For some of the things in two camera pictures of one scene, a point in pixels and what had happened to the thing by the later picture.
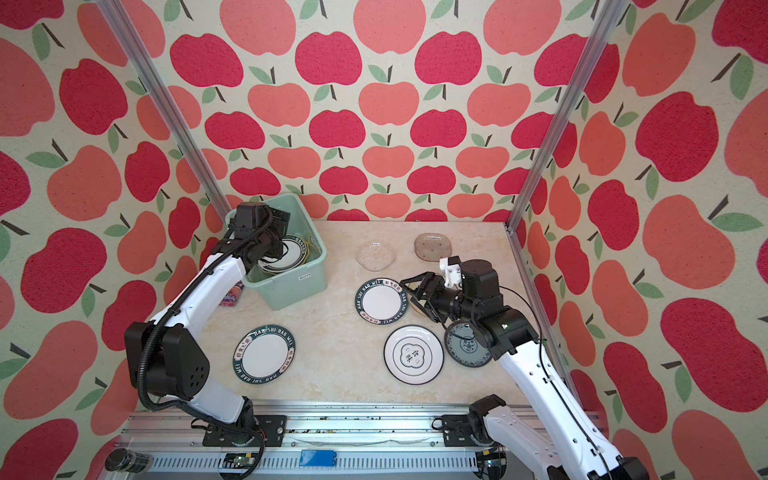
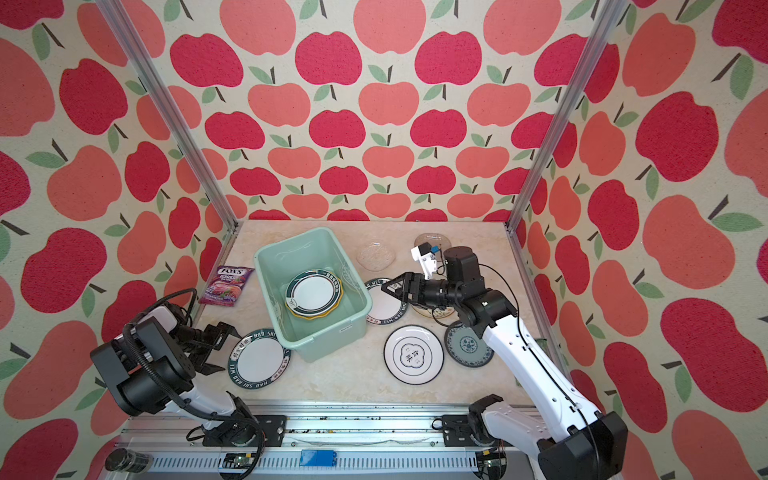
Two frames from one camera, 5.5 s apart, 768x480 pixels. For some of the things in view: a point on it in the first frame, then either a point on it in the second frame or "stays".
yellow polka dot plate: (307, 249) -> (341, 288)
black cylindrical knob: (121, 459) stays
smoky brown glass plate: (432, 247) stays
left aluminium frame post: (144, 65) stays
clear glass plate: (375, 256) stays
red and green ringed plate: (294, 251) -> (311, 293)
